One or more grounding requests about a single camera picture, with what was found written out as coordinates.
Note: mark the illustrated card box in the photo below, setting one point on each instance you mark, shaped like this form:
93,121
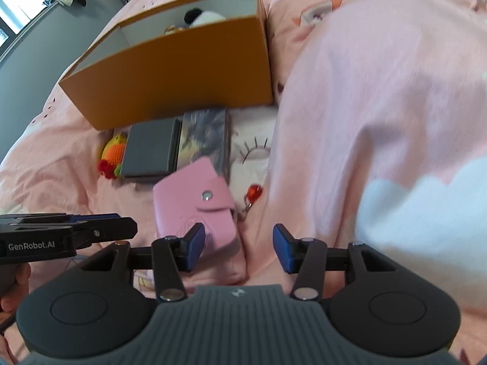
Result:
206,133

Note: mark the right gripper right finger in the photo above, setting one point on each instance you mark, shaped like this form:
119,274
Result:
292,251

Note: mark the orange cardboard box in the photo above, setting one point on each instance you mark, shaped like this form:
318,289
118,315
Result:
151,65

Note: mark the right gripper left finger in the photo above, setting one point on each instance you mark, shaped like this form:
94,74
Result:
171,252

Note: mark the orange crochet fruit toy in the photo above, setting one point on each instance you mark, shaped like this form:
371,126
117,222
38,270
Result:
110,162

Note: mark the pink leather key pouch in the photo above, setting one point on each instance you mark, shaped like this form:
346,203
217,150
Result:
197,193

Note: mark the red heart keychain charm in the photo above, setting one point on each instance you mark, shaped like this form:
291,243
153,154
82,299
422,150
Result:
254,192

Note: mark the pink patterned bed duvet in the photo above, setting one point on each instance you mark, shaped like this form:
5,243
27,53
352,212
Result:
380,137

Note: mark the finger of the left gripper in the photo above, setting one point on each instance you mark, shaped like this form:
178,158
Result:
92,217
110,230

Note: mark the dark grey flat box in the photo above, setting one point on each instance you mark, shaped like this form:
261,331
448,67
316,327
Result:
151,149

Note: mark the person's left hand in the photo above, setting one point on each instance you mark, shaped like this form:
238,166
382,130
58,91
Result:
13,297

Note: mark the black white panda plush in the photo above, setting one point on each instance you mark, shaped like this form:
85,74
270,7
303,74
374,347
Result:
198,17

